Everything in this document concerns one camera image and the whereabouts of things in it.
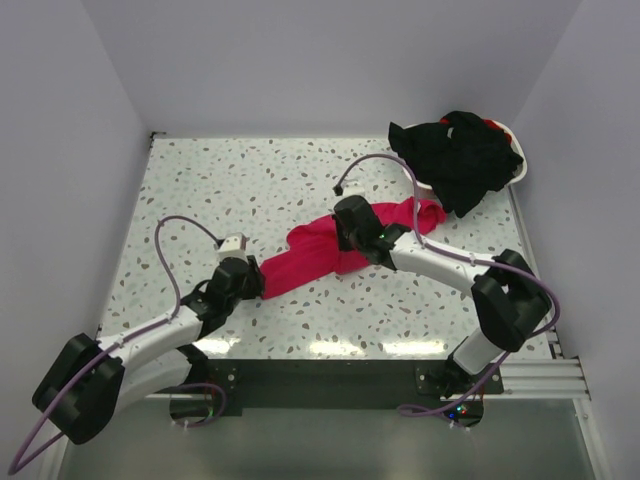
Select pink t shirt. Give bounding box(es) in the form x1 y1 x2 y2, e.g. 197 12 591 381
260 197 446 300

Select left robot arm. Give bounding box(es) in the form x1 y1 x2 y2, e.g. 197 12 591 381
32 256 265 445

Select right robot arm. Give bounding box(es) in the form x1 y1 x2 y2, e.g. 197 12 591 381
333 195 552 397

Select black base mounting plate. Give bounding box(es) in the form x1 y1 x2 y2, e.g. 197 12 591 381
169 357 504 429

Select black t shirt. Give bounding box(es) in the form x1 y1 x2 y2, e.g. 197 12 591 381
388 111 521 218

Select red garment in basket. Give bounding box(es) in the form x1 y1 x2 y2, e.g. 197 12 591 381
438 117 513 144

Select white laundry basket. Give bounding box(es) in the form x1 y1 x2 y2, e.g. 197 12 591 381
404 120 528 199

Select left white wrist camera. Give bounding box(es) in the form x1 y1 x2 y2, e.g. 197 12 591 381
217 233 247 262

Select aluminium frame rail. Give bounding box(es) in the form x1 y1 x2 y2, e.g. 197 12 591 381
500 359 591 400

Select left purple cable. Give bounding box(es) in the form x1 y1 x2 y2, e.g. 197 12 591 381
8 215 224 475

